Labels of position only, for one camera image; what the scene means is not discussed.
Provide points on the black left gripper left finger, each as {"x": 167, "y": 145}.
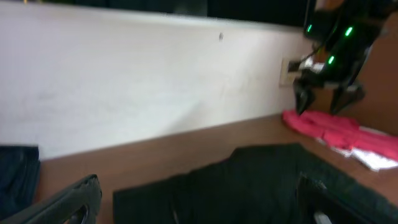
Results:
{"x": 78, "y": 203}

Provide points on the white garment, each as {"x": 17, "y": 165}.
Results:
{"x": 371, "y": 160}

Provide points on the folded navy blue garment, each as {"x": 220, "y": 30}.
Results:
{"x": 20, "y": 169}

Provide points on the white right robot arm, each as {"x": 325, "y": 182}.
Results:
{"x": 344, "y": 37}

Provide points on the red t-shirt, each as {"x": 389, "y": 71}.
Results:
{"x": 340, "y": 132}

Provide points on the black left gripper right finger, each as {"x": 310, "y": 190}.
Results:
{"x": 318, "y": 203}

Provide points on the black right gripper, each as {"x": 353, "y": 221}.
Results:
{"x": 339, "y": 74}

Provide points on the black shorts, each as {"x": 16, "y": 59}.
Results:
{"x": 256, "y": 184}

